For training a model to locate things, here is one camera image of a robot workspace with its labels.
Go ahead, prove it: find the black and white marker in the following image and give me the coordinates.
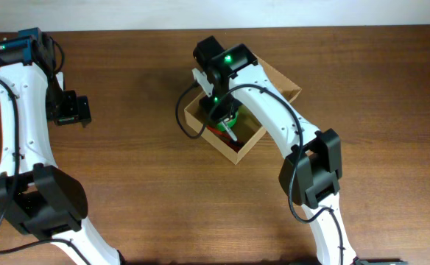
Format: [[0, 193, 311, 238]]
[[222, 121, 238, 141]]

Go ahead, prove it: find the green tape roll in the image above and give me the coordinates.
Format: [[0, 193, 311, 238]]
[[216, 111, 239, 132]]

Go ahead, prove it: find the orange utility knife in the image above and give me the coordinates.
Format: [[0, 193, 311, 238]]
[[206, 126, 244, 152]]

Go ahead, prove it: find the brown cardboard box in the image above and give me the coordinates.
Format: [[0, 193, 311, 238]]
[[184, 57, 301, 164]]

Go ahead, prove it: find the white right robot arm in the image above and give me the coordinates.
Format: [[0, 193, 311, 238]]
[[193, 36, 358, 264]]

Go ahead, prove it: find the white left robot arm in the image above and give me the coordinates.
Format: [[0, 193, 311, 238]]
[[0, 28, 124, 264]]

